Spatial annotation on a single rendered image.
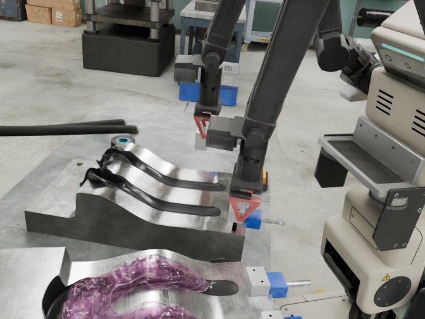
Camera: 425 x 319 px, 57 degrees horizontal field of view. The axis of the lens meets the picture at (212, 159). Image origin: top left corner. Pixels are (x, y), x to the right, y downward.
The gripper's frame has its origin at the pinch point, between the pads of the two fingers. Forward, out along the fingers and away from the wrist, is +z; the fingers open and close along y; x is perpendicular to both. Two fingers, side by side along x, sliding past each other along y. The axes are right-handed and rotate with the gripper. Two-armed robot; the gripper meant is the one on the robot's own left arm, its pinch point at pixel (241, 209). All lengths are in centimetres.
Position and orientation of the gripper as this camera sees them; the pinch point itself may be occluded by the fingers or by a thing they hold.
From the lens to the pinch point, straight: 90.7
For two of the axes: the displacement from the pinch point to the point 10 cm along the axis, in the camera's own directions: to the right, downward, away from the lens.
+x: 9.8, 1.7, -0.5
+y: -1.2, 4.5, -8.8
